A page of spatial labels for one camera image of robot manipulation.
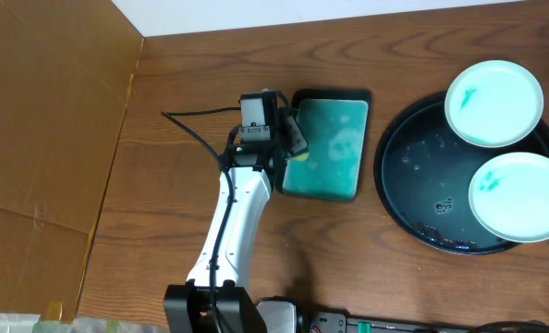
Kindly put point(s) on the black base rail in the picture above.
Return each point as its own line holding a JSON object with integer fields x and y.
{"x": 325, "y": 322}

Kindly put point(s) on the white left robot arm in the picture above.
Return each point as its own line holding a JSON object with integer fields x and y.
{"x": 214, "y": 297}

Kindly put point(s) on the black rectangular water tray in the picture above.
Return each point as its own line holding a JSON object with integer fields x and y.
{"x": 334, "y": 123}

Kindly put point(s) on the round black serving tray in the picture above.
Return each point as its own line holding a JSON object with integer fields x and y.
{"x": 422, "y": 172}

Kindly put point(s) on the mint plate far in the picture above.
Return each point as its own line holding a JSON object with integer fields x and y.
{"x": 494, "y": 104}

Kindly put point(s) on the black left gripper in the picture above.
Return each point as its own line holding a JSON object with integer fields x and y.
{"x": 283, "y": 131}

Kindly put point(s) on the mint plate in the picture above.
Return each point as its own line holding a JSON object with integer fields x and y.
{"x": 509, "y": 196}
{"x": 494, "y": 104}

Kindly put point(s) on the brown cardboard panel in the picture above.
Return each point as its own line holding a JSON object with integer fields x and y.
{"x": 66, "y": 69}

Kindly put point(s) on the mint plate near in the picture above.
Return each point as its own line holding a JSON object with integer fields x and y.
{"x": 509, "y": 196}

